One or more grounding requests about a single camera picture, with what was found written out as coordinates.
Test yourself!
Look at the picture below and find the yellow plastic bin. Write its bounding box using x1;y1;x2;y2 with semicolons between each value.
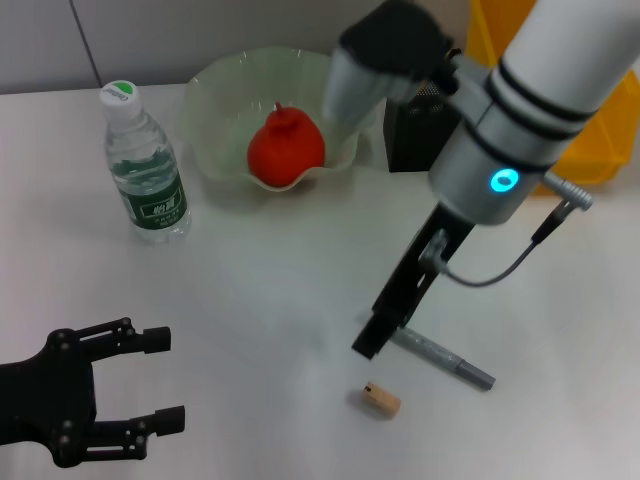
467;0;640;187

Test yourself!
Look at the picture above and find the pale green glass fruit bowl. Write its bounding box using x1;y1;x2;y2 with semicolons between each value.
179;47;377;195

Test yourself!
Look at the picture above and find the red-orange orange fruit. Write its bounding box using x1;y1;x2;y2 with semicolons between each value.
247;101;327;190

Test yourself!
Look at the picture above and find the right gripper cable with plug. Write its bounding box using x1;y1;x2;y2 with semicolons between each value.
418;172;596;289

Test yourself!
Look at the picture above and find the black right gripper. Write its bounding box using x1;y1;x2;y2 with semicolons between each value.
351;202;476;361

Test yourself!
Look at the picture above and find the small beige cork piece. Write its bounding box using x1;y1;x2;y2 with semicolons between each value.
360;382;403;420

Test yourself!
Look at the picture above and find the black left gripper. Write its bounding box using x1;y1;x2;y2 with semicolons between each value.
0;317;187;469

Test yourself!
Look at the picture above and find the grey marker pen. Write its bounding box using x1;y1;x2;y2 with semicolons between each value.
389;327;497;392

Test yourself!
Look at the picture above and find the black mesh pen holder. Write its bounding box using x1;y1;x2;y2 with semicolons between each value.
383;79;464;175

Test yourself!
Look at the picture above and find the clear green-label water bottle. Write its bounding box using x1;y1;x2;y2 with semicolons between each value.
98;79;193;245

